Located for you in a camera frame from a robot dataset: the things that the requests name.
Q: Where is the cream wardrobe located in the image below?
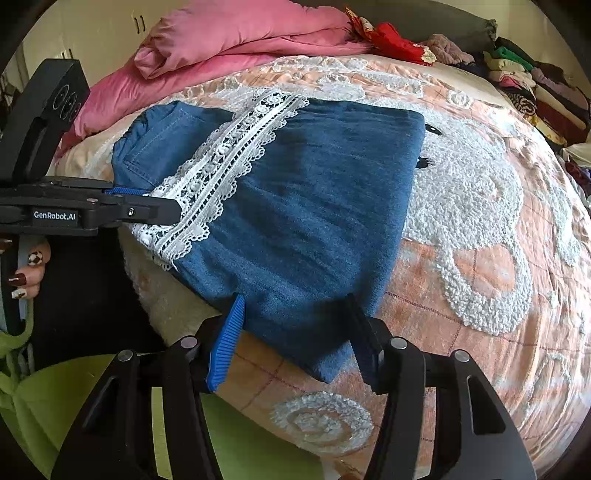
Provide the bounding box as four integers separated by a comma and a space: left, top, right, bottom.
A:
0, 0, 185, 95

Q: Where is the stack of folded clothes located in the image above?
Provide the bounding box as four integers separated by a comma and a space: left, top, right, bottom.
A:
482, 36, 591, 149

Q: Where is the purple clothes heap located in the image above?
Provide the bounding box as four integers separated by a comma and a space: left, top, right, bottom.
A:
566, 159, 591, 206

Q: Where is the person's left hand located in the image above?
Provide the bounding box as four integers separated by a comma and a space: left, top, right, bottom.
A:
0, 237, 51, 301

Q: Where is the red patterned cloth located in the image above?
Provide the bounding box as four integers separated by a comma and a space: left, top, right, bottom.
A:
346, 7, 437, 66

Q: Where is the pink quilt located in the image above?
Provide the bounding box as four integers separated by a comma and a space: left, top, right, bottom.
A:
53, 7, 376, 160

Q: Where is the blue denim pants lace trim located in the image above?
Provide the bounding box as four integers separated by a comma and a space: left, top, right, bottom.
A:
111, 90, 426, 384

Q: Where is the person's black clothing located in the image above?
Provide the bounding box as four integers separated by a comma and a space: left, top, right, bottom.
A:
32, 228, 218, 371

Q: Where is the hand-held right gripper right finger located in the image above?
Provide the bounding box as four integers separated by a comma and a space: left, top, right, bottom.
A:
345, 293, 539, 480

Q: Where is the grey headboard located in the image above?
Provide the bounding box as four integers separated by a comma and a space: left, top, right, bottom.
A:
457, 10, 499, 42

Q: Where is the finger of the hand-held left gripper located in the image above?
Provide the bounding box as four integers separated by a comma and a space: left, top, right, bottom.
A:
104, 186, 152, 198
95, 194, 182, 232

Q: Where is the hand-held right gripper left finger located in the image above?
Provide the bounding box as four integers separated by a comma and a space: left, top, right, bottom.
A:
51, 293, 247, 480

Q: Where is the peach and white printed blanket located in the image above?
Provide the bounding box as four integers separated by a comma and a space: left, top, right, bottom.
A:
55, 53, 591, 468

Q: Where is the mauve fuzzy cloth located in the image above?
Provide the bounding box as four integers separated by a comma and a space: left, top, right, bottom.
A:
420, 33, 476, 66

